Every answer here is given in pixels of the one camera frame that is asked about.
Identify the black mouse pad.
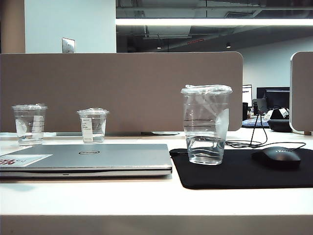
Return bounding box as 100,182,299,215
169,147,313,190

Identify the thin black mouse cable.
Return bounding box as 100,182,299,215
171,114,307,154

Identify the long ceiling light strip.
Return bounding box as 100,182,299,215
115,18,313,26

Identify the black computer mouse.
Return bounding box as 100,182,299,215
251,146,302,169

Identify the tall clear plastic cup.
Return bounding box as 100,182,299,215
180,84,233,165

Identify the metal wall switch plate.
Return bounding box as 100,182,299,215
62,37,76,53

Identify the blue patterned cloth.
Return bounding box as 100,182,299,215
242,118,271,128

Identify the wide clear plastic cup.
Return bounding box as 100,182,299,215
11,103,48,147

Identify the large brown desk partition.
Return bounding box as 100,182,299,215
0,51,244,137

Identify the silver Dell laptop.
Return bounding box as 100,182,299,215
0,143,173,178

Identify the black round pouch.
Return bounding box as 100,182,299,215
267,118,293,133

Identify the desk cable tray lid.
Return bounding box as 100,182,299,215
140,131,180,136

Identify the dark computer monitor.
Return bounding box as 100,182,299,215
256,87,291,112

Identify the white-screen computer monitor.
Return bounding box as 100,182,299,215
242,84,253,108

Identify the brown white-edged desk partition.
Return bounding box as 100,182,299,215
290,51,313,135

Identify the small clear labelled plastic cup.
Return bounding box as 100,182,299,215
76,107,110,144

